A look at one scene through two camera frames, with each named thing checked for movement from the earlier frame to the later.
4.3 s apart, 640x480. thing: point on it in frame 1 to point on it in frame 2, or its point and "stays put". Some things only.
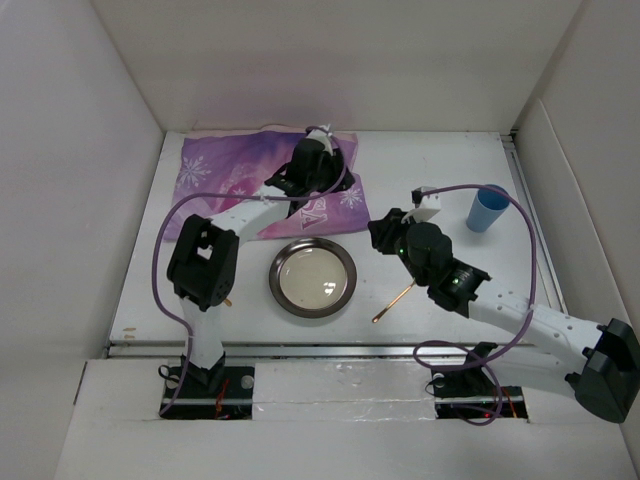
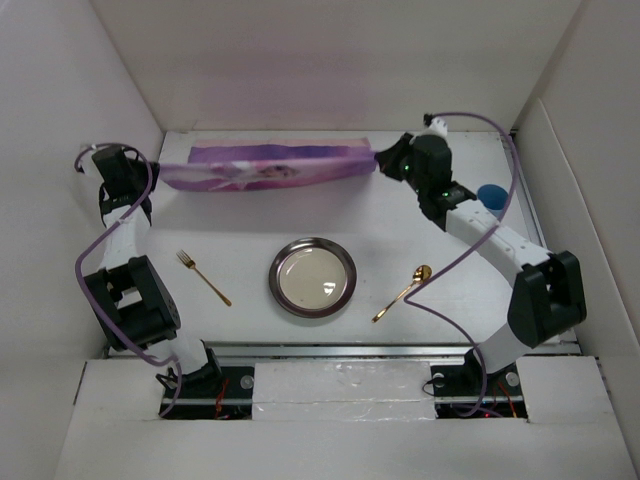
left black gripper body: [328, 172] to [141, 173]
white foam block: [343, 391] stays put
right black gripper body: [393, 237] to [400, 165]
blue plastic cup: [487, 208] stays put
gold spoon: [375, 318] stays put
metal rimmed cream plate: [313, 277] stays put
